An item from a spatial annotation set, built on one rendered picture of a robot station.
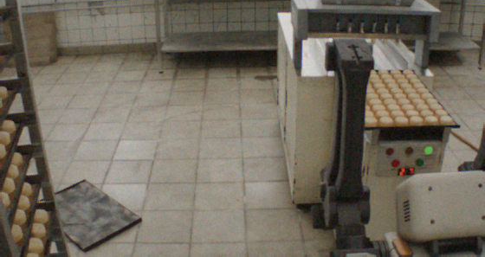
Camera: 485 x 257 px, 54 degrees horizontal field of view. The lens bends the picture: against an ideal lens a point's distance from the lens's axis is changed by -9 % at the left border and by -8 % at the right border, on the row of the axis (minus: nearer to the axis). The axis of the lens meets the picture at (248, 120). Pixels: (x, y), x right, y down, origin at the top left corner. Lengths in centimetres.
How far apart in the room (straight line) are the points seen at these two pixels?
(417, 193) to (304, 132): 161
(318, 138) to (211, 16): 315
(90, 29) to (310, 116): 367
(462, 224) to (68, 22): 521
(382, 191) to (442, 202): 97
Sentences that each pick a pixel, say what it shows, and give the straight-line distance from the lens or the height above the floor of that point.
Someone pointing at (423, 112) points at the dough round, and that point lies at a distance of 206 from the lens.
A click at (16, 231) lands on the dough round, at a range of 122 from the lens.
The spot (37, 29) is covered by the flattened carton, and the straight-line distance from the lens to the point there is 586.
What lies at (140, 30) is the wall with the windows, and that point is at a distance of 574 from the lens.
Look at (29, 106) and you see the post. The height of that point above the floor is 126.
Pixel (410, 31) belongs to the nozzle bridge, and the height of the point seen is 105.
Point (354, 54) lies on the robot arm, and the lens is 117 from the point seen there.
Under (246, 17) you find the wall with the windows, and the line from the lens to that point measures 563.
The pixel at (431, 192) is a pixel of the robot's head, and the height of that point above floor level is 114.
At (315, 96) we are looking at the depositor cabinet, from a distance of 261.
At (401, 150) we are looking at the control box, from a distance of 199.
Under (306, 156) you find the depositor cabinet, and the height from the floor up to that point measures 39.
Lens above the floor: 175
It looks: 26 degrees down
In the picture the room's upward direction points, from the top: 1 degrees counter-clockwise
